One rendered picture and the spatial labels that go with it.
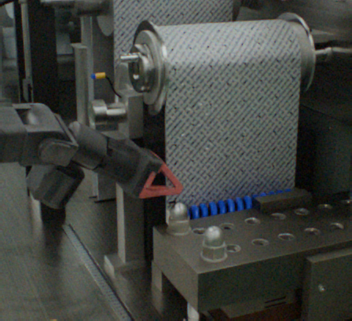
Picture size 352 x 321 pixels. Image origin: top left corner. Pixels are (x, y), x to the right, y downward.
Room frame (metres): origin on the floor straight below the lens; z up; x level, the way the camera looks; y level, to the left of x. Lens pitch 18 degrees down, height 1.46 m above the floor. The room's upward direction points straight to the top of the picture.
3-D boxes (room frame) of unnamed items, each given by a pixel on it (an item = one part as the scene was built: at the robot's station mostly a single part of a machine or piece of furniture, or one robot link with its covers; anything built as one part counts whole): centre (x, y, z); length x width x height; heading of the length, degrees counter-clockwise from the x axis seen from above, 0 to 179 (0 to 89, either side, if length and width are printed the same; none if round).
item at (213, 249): (0.82, -0.05, 1.05); 0.04 x 0.04 x 0.04
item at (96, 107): (1.03, 0.13, 1.18); 0.04 x 0.02 x 0.04; 24
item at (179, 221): (0.91, 0.00, 1.05); 0.04 x 0.04 x 0.04
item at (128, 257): (1.04, 0.10, 1.05); 0.06 x 0.05 x 0.31; 114
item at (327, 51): (1.15, -0.22, 1.25); 0.07 x 0.04 x 0.04; 114
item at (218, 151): (1.02, -0.09, 1.10); 0.23 x 0.01 x 0.18; 114
